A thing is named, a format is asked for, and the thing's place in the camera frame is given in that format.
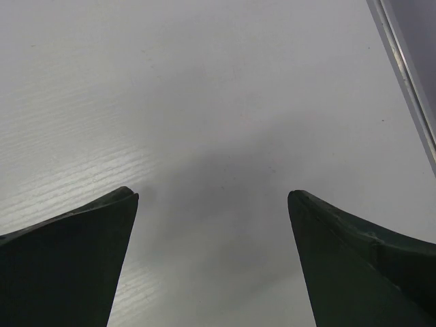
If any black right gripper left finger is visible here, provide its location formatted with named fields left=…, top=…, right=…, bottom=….
left=1, top=187, right=139, bottom=326

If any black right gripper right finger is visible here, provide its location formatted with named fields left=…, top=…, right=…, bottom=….
left=287, top=190, right=435, bottom=326

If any aluminium table edge rail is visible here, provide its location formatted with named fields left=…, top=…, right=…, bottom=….
left=367, top=1, right=435, bottom=161

